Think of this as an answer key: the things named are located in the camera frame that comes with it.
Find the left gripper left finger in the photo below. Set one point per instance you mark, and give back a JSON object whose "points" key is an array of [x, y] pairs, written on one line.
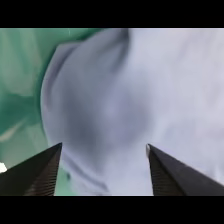
{"points": [[37, 176]]}

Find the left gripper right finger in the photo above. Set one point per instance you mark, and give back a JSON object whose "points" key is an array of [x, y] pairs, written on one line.
{"points": [[173, 177]]}

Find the pale lilac T-shirt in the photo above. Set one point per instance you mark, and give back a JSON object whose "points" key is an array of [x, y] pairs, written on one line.
{"points": [[133, 100]]}

